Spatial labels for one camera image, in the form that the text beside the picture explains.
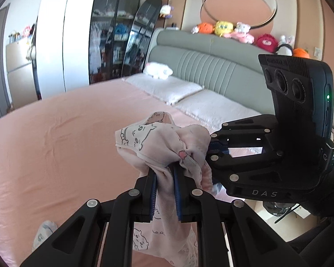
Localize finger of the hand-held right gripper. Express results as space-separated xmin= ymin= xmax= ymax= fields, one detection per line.
xmin=205 ymin=149 xmax=321 ymax=200
xmin=210 ymin=114 xmax=279 ymax=146

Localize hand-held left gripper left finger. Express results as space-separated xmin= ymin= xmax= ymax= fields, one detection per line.
xmin=19 ymin=169 xmax=158 ymax=267

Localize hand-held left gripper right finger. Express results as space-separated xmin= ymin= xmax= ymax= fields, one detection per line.
xmin=171 ymin=165 xmax=305 ymax=267

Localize pink cartoon print pajama pants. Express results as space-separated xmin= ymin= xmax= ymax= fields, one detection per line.
xmin=115 ymin=112 xmax=214 ymax=267

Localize white bedside table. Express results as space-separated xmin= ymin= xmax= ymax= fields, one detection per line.
xmin=250 ymin=199 xmax=318 ymax=229

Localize white satin-edged pillow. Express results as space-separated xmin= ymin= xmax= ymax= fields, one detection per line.
xmin=122 ymin=74 xmax=204 ymax=105
xmin=175 ymin=90 xmax=263 ymax=132

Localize orange round plush toy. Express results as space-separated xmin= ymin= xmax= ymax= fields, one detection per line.
xmin=292 ymin=48 xmax=311 ymax=59
xmin=198 ymin=22 xmax=215 ymax=35

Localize white bunny plush toy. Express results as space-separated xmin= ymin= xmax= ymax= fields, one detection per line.
xmin=278 ymin=35 xmax=295 ymax=48

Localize grey upholstered headboard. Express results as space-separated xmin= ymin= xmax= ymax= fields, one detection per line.
xmin=143 ymin=29 xmax=315 ymax=116

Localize red plush toy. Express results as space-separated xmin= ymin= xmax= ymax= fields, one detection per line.
xmin=257 ymin=33 xmax=279 ymax=53

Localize white and pink cat plush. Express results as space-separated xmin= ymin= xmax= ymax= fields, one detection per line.
xmin=231 ymin=22 xmax=254 ymax=43

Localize yellow square plush toy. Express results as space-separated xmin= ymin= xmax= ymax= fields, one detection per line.
xmin=214 ymin=21 xmax=234 ymax=38

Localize bed with pink sheet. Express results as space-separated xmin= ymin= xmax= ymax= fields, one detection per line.
xmin=0 ymin=74 xmax=268 ymax=267

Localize white fluffy plush toy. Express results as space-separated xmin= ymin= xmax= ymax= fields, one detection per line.
xmin=143 ymin=62 xmax=173 ymax=80

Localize white blue printed cloth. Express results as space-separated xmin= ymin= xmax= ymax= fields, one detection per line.
xmin=32 ymin=220 xmax=58 ymax=252

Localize oval standing mirror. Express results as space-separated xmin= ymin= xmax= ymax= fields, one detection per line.
xmin=121 ymin=0 xmax=162 ymax=77

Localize white purple yellow plush toy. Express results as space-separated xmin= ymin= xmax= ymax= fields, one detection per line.
xmin=159 ymin=4 xmax=174 ymax=19

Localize dark glass display cabinet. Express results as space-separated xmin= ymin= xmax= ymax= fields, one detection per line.
xmin=88 ymin=0 xmax=143 ymax=85

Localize white wardrobe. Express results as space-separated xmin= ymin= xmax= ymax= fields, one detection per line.
xmin=35 ymin=0 xmax=101 ymax=99

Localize beige cabinet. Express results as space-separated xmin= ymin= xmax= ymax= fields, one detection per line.
xmin=5 ymin=37 xmax=41 ymax=109

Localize hanging beige bag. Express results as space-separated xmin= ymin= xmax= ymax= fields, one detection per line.
xmin=26 ymin=37 xmax=37 ymax=62

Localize black cable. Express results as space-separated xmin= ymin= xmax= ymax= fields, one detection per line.
xmin=274 ymin=204 xmax=302 ymax=224

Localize round ring wall lamp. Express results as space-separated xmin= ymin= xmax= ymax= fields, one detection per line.
xmin=202 ymin=0 xmax=277 ymax=28

